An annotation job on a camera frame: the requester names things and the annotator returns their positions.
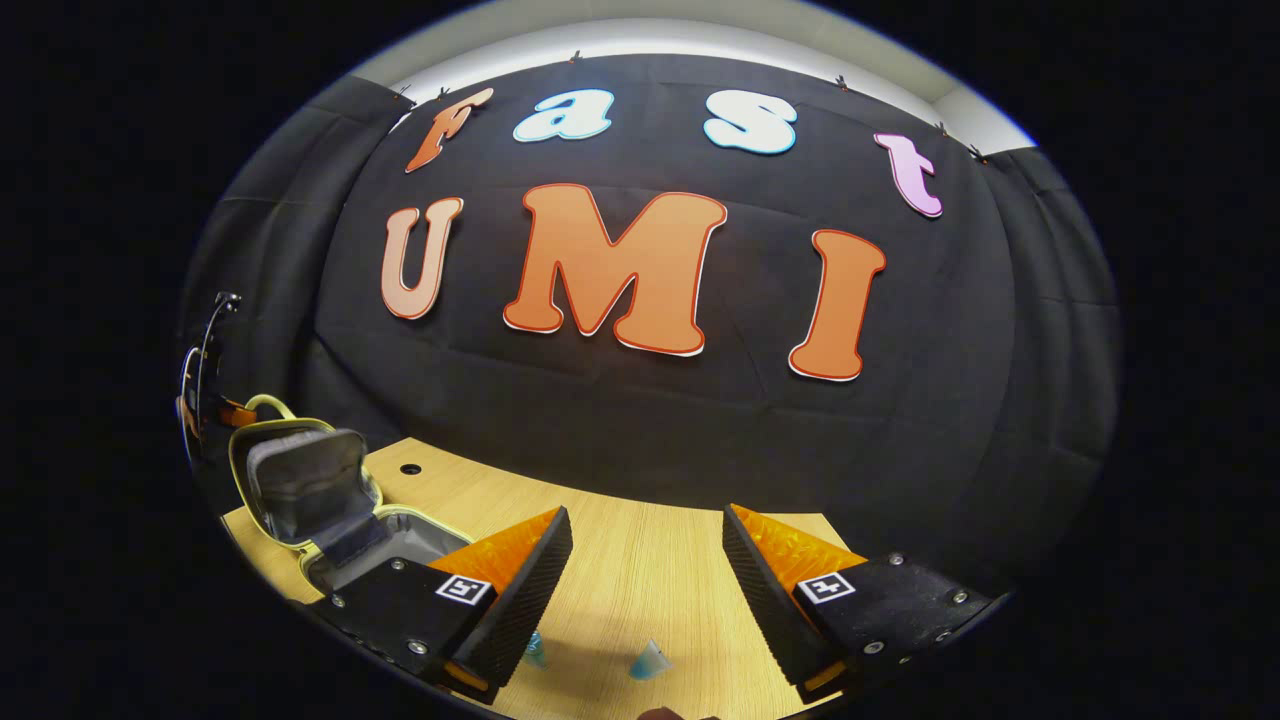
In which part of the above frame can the pale blue cosmetic tube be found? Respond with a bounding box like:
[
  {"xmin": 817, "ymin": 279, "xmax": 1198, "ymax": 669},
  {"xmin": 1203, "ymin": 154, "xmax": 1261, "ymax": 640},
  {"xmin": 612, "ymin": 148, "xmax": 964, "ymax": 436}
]
[{"xmin": 627, "ymin": 640, "xmax": 674, "ymax": 683}]

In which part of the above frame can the pale yellow small suitcase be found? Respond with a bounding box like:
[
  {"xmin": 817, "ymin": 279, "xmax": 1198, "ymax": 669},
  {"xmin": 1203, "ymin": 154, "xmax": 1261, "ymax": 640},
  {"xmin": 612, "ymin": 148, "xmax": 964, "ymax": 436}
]
[{"xmin": 222, "ymin": 393, "xmax": 477, "ymax": 601}]

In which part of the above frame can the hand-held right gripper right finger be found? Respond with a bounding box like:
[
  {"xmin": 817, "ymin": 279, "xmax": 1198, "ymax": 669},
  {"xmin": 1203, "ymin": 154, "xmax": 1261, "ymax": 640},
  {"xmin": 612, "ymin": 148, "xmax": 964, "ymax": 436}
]
[{"xmin": 721, "ymin": 503, "xmax": 1009, "ymax": 700}]

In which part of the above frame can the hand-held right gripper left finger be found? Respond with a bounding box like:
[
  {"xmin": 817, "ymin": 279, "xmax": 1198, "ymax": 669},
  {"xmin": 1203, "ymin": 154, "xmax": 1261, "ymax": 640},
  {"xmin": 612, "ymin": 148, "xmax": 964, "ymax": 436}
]
[{"xmin": 316, "ymin": 506, "xmax": 576, "ymax": 702}]

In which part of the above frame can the black backdrop cloth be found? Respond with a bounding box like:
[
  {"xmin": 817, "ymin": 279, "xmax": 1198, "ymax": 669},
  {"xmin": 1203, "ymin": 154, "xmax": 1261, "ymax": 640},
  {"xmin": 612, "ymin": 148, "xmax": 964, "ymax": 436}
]
[{"xmin": 178, "ymin": 52, "xmax": 1123, "ymax": 601}]

